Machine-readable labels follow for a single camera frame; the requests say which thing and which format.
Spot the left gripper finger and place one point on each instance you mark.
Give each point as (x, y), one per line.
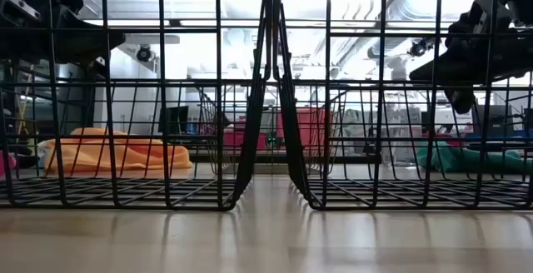
(89, 40)

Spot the black equipment box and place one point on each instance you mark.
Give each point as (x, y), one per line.
(495, 119)

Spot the orange microfiber towel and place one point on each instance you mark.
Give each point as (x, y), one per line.
(137, 156)

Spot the black ceiling spotlight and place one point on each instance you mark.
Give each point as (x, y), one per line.
(417, 49)
(144, 53)

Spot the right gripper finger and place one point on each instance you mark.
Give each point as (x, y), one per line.
(470, 67)
(461, 101)

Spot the black computer monitor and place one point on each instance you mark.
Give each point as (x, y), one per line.
(175, 120)

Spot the small red storage bin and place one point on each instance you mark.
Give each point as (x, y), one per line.
(239, 140)

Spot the pink microfiber towel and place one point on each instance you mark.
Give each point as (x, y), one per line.
(6, 164)

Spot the large red storage bin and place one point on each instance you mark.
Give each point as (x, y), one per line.
(307, 125)

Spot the green microfiber towel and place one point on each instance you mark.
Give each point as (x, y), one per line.
(462, 160)

